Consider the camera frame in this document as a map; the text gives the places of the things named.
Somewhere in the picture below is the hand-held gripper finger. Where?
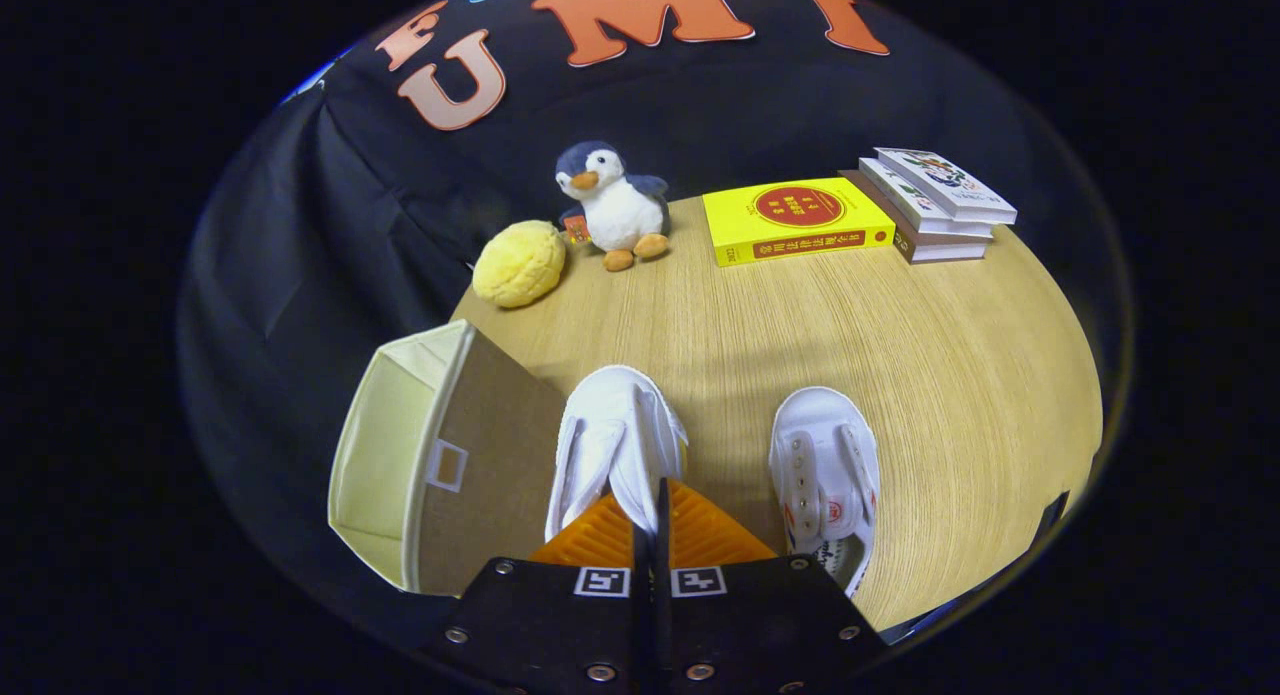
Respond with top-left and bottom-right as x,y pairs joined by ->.
430,493 -> 661,695
655,478 -> 891,695

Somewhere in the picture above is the yellow bun-shaped plush toy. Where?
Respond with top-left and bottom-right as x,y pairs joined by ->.
472,220 -> 568,309

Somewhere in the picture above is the yellow book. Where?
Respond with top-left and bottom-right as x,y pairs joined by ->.
702,177 -> 897,268

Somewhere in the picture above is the brown fabric storage box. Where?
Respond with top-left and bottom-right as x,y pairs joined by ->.
328,320 -> 566,598

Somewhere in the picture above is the white canvas shoe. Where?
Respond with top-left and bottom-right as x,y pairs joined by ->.
543,365 -> 691,544
768,387 -> 883,598

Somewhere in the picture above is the plush penguin toy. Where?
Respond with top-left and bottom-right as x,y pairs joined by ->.
555,140 -> 673,273

